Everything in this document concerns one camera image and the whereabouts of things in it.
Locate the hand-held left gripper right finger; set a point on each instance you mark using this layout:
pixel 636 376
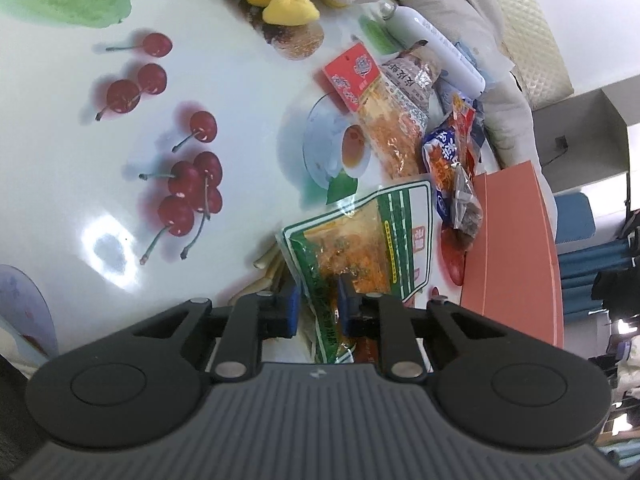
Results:
pixel 347 305

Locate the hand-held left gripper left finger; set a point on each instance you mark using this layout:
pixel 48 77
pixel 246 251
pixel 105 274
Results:
pixel 290 307

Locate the green white snack packet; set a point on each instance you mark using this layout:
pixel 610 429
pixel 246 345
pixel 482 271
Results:
pixel 360 240

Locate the blue white snack packet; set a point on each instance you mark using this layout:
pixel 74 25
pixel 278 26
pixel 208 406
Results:
pixel 440 160

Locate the orange cardboard box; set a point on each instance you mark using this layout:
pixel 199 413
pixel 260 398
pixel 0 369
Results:
pixel 510 240

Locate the clear brown snack packet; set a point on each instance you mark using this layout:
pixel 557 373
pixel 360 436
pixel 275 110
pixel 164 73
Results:
pixel 467 200

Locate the red label clear snack packet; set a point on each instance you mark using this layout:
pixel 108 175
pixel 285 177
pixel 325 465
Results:
pixel 390 130

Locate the small red snack packet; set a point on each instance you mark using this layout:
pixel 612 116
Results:
pixel 462 120

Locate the dark blue foil bag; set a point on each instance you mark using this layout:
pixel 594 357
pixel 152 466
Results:
pixel 446 82

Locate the blue chair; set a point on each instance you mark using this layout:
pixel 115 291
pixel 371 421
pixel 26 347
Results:
pixel 575 217

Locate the blue curtain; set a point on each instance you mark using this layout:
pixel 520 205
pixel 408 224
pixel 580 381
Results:
pixel 590 275

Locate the black hanging garment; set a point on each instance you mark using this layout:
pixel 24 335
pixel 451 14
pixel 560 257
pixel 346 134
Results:
pixel 620 270

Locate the fruit print mat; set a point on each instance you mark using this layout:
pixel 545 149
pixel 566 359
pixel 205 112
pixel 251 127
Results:
pixel 75 135

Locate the white spray bottle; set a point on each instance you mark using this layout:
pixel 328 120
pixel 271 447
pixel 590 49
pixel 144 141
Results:
pixel 440 45

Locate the grey duvet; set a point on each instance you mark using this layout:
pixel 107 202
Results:
pixel 495 60

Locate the cream quilted headboard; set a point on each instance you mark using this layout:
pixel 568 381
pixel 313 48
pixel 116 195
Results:
pixel 540 25

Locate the black wall charger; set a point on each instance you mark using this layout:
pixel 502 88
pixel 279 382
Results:
pixel 561 142

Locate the grey wall cabinet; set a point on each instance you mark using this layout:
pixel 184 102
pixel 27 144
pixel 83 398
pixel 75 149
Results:
pixel 580 125

